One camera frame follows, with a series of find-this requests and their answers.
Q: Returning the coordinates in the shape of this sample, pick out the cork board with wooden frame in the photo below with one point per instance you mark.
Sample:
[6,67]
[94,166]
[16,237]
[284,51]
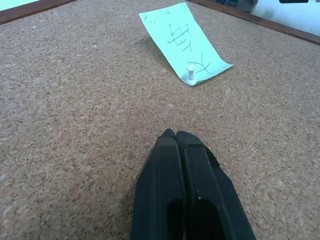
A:
[75,100]

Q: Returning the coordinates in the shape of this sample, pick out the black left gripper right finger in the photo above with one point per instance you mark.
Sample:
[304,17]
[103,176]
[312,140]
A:
[207,185]

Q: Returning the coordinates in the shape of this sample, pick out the green paper note with scribbles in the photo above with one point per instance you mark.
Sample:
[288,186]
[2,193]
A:
[180,37]

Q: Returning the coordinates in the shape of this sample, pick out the white pushpin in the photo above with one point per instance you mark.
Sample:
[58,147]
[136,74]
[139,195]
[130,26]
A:
[190,74]

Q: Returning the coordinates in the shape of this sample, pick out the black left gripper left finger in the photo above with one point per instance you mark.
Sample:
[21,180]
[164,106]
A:
[157,180]

